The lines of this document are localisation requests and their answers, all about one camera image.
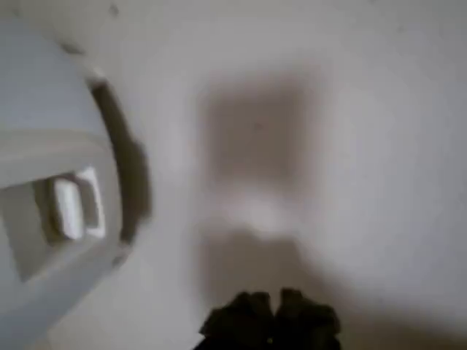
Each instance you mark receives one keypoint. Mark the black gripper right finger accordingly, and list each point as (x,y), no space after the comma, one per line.
(310,324)

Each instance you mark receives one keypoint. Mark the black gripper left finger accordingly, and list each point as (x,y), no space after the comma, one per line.
(244,324)

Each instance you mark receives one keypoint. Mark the white electric rice cooker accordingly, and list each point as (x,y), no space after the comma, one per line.
(44,109)

